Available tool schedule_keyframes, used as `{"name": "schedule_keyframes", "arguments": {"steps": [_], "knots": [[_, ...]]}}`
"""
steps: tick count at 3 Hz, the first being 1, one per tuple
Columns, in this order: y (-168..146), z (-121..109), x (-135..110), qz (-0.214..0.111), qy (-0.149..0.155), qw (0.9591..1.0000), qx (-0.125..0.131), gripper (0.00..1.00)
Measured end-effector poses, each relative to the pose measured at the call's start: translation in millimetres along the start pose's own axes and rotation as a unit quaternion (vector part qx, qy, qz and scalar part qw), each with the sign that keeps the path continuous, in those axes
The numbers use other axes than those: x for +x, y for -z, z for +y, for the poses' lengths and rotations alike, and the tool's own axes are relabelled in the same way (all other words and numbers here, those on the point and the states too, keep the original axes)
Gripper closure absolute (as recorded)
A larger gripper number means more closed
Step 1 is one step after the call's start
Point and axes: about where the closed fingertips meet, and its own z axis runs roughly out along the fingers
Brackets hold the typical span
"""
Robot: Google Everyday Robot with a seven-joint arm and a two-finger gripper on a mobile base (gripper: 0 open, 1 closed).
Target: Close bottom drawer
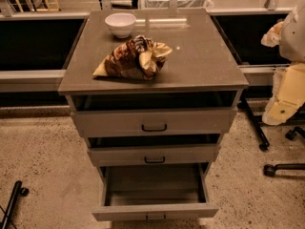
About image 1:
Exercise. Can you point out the grey bottom drawer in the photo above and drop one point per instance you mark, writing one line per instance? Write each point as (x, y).
(154, 193)

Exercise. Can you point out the grey drawer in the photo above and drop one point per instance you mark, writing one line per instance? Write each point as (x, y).
(154, 193)
(154, 122)
(153, 155)

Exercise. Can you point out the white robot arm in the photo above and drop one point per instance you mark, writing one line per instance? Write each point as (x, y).
(289, 84)

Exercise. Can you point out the grey drawer cabinet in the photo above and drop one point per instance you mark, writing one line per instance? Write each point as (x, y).
(200, 73)

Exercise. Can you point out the grey top drawer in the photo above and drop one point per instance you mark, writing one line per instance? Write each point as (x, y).
(154, 122)

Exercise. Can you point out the grey middle drawer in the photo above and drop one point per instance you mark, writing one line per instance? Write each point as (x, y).
(153, 155)

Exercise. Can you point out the brown crumpled snack bag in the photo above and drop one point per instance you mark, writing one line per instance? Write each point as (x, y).
(139, 58)

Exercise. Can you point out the white bowl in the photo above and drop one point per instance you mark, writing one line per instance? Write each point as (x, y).
(121, 24)

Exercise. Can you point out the black chair base with casters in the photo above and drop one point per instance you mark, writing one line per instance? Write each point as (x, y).
(270, 170)

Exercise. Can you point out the black stand leg left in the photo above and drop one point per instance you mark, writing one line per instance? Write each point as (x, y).
(18, 191)

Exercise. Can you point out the white wire basket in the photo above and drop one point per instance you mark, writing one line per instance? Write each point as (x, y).
(182, 4)

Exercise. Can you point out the black table leg frame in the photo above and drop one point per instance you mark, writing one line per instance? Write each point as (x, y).
(264, 143)

